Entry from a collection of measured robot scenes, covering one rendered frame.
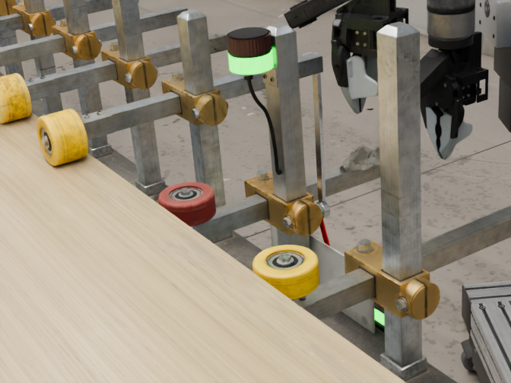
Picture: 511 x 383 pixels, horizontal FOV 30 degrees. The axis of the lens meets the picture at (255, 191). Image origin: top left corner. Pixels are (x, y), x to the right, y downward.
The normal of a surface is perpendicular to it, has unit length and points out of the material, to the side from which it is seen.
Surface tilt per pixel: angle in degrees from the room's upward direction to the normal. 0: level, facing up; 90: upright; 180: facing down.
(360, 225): 0
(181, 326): 0
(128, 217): 0
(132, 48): 90
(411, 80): 90
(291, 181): 90
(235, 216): 90
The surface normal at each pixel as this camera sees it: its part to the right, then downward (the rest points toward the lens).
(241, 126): -0.08, -0.90
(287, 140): 0.54, 0.32
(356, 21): -0.61, 0.38
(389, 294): -0.84, 0.29
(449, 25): -0.23, 0.43
